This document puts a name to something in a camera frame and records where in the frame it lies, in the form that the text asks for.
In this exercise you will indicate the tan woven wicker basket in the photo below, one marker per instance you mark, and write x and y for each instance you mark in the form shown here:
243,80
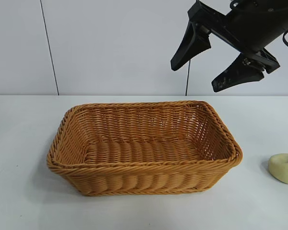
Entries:
144,148

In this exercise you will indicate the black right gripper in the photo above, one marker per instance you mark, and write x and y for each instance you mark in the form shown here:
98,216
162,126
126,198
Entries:
252,26

